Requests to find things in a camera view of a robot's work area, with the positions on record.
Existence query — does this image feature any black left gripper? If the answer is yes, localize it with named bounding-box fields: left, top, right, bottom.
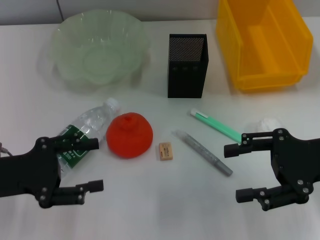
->
left=0, top=131, right=105, bottom=210

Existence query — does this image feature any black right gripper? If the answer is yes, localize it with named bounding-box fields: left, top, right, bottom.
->
left=223, top=127, right=320, bottom=212

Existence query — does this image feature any grey marker pen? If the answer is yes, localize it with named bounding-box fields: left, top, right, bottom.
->
left=171, top=129, right=234, bottom=177

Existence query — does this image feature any clear green-label water bottle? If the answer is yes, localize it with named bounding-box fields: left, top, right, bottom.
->
left=56, top=97, right=121, bottom=181

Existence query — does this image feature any white paper ball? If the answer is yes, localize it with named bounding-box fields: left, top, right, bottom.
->
left=247, top=117, right=285, bottom=133

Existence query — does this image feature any mint green pen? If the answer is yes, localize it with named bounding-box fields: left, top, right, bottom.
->
left=189, top=107, right=245, bottom=146

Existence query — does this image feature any red-orange knitted orange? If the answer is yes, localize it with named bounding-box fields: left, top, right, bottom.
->
left=105, top=112, right=154, bottom=160

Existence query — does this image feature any small tan eraser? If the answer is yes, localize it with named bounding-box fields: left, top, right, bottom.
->
left=158, top=142, right=174, bottom=162

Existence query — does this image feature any black mesh pen holder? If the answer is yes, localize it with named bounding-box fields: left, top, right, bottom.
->
left=167, top=33, right=210, bottom=99

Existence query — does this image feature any green glass fruit plate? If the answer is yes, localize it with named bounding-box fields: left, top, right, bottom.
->
left=51, top=9, right=152, bottom=88

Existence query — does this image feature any yellow plastic bin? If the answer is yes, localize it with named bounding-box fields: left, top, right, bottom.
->
left=215, top=0, right=314, bottom=94

